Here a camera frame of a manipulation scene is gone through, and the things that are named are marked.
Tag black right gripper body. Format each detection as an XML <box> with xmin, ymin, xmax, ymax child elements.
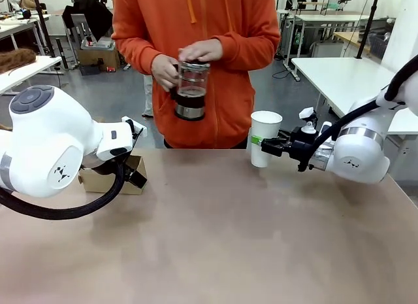
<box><xmin>287</xmin><ymin>126</ymin><xmax>317</xmax><ymax>170</ymax></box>

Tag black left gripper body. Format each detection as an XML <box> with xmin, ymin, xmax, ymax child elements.
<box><xmin>122</xmin><ymin>156</ymin><xmax>148</xmax><ymax>190</ymax></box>

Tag white paper cup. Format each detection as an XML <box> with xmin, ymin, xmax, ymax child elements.
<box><xmin>250</xmin><ymin>110</ymin><xmax>283</xmax><ymax>169</ymax></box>

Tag glass french press jug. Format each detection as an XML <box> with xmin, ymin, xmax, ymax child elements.
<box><xmin>169</xmin><ymin>58</ymin><xmax>212</xmax><ymax>122</ymax></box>

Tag person's left forearm orange sleeve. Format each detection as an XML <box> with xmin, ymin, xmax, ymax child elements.
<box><xmin>208</xmin><ymin>25</ymin><xmax>281</xmax><ymax>73</ymax></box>

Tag person's right forearm orange sleeve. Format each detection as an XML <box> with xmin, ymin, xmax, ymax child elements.
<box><xmin>111</xmin><ymin>9</ymin><xmax>164</xmax><ymax>76</ymax></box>

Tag person's right hand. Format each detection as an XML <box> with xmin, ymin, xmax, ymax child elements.
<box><xmin>150</xmin><ymin>54</ymin><xmax>181</xmax><ymax>93</ymax></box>

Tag person's left hand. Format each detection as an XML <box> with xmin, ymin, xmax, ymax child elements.
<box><xmin>178</xmin><ymin>39</ymin><xmax>224</xmax><ymax>63</ymax></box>

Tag large white lab table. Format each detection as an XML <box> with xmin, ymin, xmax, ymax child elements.
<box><xmin>289</xmin><ymin>56</ymin><xmax>418</xmax><ymax>135</ymax></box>

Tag bystander in light trousers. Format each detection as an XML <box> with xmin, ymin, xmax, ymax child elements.
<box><xmin>141</xmin><ymin>74</ymin><xmax>155</xmax><ymax>119</ymax></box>

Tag grey framed lab table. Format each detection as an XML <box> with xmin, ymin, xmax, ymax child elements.
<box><xmin>276</xmin><ymin>8</ymin><xmax>372</xmax><ymax>73</ymax></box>

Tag brown cardboard box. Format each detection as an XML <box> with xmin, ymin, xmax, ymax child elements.
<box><xmin>77</xmin><ymin>47</ymin><xmax>121</xmax><ymax>73</ymax></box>

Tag grey plastic bin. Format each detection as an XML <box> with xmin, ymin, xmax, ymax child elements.
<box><xmin>368</xmin><ymin>31</ymin><xmax>392</xmax><ymax>57</ymax></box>

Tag black tripod pole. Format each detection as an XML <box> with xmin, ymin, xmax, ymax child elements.
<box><xmin>355</xmin><ymin>0</ymin><xmax>381</xmax><ymax>60</ymax></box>
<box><xmin>31</xmin><ymin>0</ymin><xmax>59</xmax><ymax>59</ymax></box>

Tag grey equipment case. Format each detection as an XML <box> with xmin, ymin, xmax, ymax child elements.
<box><xmin>80</xmin><ymin>37</ymin><xmax>116</xmax><ymax>51</ymax></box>

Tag person in orange hoodie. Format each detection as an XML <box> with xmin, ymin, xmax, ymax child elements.
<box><xmin>110</xmin><ymin>0</ymin><xmax>281</xmax><ymax>150</ymax></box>

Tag white table with brown fur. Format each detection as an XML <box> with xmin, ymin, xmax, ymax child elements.
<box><xmin>0</xmin><ymin>55</ymin><xmax>63</xmax><ymax>96</ymax></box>

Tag brown fur pelt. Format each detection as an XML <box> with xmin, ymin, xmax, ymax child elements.
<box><xmin>0</xmin><ymin>48</ymin><xmax>37</xmax><ymax>75</ymax></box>

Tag black jacket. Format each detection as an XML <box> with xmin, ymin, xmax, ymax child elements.
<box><xmin>61</xmin><ymin>0</ymin><xmax>114</xmax><ymax>43</ymax></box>

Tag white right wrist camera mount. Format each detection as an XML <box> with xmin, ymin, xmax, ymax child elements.
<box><xmin>298</xmin><ymin>107</ymin><xmax>333</xmax><ymax>135</ymax></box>

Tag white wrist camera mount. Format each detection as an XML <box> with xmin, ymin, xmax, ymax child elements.
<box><xmin>121</xmin><ymin>116</ymin><xmax>148</xmax><ymax>145</ymax></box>
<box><xmin>298</xmin><ymin>107</ymin><xmax>333</xmax><ymax>135</ymax></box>

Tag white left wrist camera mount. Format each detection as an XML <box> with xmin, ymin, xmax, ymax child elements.
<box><xmin>121</xmin><ymin>116</ymin><xmax>148</xmax><ymax>145</ymax></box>

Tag black sleeved left arm cable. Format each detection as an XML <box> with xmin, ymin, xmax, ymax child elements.
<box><xmin>0</xmin><ymin>161</ymin><xmax>127</xmax><ymax>222</ymax></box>

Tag black sleeved arm cable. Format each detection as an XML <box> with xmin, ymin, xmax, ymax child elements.
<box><xmin>297</xmin><ymin>54</ymin><xmax>418</xmax><ymax>173</ymax></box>
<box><xmin>0</xmin><ymin>161</ymin><xmax>127</xmax><ymax>222</ymax></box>

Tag black sleeved right arm cable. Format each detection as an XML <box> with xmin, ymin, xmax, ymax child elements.
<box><xmin>297</xmin><ymin>54</ymin><xmax>418</xmax><ymax>173</ymax></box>

